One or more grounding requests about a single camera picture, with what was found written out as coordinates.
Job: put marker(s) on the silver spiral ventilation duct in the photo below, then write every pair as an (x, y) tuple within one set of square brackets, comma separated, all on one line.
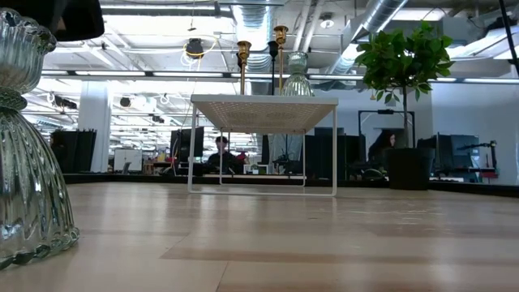
[(357, 44)]

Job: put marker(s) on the black table edge rail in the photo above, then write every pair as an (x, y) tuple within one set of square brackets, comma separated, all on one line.
[(105, 178)]

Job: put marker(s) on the tall gold candlestick holder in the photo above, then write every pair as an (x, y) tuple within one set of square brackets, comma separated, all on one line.
[(243, 48)]

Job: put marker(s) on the person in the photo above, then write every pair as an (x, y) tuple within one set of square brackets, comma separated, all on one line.
[(222, 159), (383, 146)]

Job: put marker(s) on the black candlestick holder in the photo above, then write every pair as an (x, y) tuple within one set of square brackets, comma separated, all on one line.
[(273, 48)]

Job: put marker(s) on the green ribbed glass candleholder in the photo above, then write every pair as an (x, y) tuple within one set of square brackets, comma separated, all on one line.
[(298, 85)]

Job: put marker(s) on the silver ribbed ventilation duct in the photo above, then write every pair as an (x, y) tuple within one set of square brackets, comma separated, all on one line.
[(254, 24)]

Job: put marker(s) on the white building column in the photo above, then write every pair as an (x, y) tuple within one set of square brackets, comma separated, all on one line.
[(94, 130)]

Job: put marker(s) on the green leafy potted tree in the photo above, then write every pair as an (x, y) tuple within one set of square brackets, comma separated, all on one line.
[(401, 61)]

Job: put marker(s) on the large clear ribbed glass candleholder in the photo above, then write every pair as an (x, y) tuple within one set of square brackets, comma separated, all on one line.
[(28, 182)]

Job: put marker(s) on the black plant pot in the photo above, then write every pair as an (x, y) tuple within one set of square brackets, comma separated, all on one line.
[(409, 168)]

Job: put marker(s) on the black ceiling device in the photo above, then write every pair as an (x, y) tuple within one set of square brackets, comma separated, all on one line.
[(195, 46)]

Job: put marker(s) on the black metal frame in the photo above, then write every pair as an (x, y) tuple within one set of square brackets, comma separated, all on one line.
[(385, 111)]

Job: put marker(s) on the long ceiling light strip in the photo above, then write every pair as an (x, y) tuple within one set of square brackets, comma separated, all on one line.
[(121, 73)]

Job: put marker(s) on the black monitor pair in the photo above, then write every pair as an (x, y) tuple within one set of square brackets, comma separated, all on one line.
[(454, 152)]

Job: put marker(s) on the white board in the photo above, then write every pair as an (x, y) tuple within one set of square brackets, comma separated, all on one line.
[(128, 160)]

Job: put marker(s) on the black computer monitor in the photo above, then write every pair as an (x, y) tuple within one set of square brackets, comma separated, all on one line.
[(184, 144)]

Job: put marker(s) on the black room partition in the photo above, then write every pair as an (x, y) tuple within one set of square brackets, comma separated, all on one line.
[(74, 151)]

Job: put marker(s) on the round wooden coaster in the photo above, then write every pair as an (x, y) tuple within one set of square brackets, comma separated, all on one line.
[(281, 34)]

